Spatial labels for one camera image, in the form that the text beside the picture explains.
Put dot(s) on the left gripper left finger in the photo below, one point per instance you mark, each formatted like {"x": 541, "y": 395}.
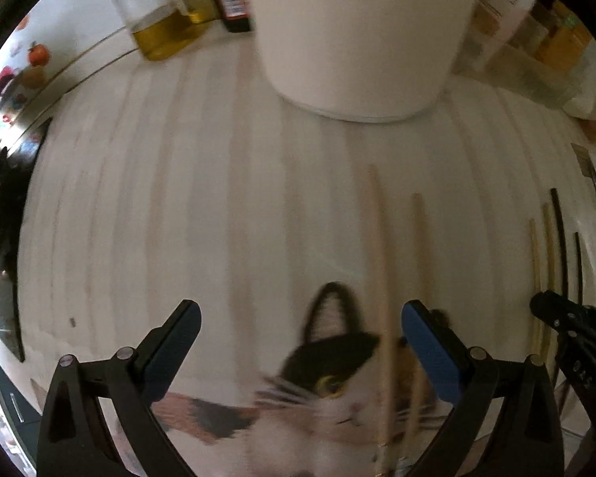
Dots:
{"x": 75, "y": 440}

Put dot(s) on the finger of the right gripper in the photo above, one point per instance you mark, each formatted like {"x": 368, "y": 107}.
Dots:
{"x": 560, "y": 313}

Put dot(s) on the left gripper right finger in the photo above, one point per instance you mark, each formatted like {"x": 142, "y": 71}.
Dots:
{"x": 526, "y": 439}

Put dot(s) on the black chopstick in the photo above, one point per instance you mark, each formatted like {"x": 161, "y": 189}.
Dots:
{"x": 580, "y": 268}
{"x": 559, "y": 222}

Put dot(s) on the cat print table mat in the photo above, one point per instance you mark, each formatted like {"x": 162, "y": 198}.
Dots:
{"x": 316, "y": 416}

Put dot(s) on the white plastic bag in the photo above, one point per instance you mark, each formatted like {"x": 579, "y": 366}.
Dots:
{"x": 582, "y": 106}

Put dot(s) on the gas stove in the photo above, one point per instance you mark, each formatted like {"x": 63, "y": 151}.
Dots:
{"x": 16, "y": 169}

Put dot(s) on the white utensil holder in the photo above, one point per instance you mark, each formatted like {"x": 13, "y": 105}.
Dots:
{"x": 360, "y": 60}

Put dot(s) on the glass oil dispenser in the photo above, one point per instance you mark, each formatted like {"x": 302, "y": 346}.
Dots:
{"x": 162, "y": 28}

